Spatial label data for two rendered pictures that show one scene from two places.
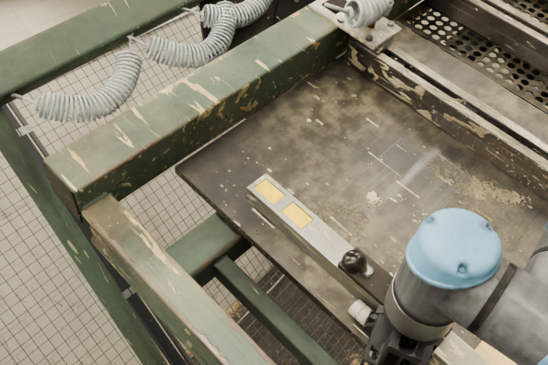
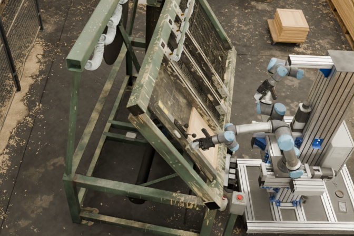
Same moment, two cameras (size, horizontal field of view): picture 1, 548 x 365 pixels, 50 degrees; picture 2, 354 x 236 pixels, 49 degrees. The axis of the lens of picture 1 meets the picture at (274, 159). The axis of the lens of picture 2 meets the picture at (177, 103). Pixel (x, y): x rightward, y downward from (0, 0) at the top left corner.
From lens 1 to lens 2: 2.59 m
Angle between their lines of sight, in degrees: 61
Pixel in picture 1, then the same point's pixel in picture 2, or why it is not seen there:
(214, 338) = (166, 142)
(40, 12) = not seen: outside the picture
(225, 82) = (154, 75)
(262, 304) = not seen: hidden behind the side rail
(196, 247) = not seen: hidden behind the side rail
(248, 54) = (154, 65)
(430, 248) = (230, 137)
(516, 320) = (233, 144)
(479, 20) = (175, 45)
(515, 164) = (187, 94)
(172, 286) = (158, 132)
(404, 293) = (220, 140)
